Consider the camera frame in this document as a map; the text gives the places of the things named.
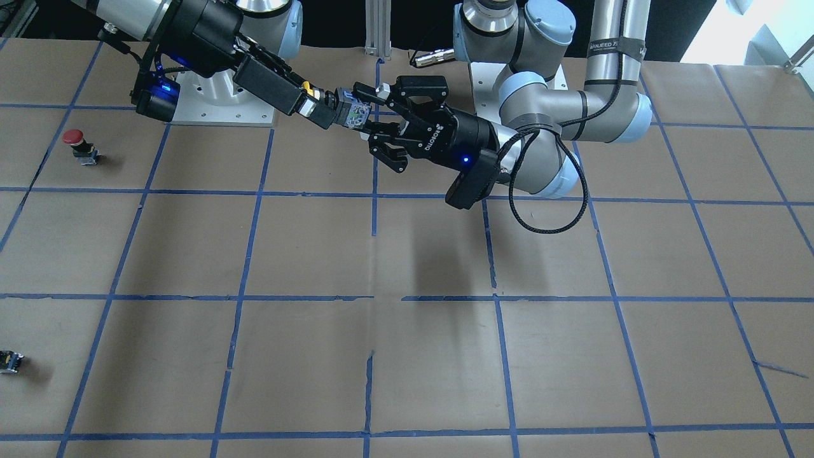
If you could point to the red push button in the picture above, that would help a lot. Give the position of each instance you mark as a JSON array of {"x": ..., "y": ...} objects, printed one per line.
[{"x": 83, "y": 151}]

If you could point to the black button at edge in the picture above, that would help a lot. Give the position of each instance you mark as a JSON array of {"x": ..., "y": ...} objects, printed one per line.
[{"x": 11, "y": 361}]

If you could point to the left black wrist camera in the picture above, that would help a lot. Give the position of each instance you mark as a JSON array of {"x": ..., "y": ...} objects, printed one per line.
[{"x": 475, "y": 180}]

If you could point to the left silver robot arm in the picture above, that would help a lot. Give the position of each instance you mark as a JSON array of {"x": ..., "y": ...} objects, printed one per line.
[{"x": 520, "y": 147}]

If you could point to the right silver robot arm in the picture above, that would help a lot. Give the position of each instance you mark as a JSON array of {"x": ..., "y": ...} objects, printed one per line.
[{"x": 254, "y": 39}]

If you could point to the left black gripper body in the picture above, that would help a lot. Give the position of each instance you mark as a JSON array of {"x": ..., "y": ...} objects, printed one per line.
[{"x": 459, "y": 136}]

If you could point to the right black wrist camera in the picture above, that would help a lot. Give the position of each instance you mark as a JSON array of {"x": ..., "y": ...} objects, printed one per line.
[{"x": 155, "y": 96}]

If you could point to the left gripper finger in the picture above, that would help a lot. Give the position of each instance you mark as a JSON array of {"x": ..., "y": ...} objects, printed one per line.
[
  {"x": 391, "y": 143},
  {"x": 418, "y": 99}
]

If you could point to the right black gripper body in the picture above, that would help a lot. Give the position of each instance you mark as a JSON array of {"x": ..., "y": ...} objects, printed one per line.
[{"x": 205, "y": 33}]

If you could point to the aluminium frame post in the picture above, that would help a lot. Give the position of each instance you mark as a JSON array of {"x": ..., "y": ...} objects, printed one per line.
[{"x": 377, "y": 15}]

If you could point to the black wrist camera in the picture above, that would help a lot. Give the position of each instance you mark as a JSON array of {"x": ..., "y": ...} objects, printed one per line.
[
  {"x": 475, "y": 180},
  {"x": 155, "y": 96}
]

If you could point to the yellow push button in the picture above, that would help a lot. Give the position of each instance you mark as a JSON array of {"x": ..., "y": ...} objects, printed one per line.
[{"x": 340, "y": 107}]

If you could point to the brown paper table cover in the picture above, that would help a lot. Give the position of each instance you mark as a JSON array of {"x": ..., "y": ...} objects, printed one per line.
[{"x": 274, "y": 292}]

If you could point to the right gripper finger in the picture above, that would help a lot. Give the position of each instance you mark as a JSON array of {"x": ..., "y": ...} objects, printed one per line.
[
  {"x": 252, "y": 52},
  {"x": 284, "y": 94}
]

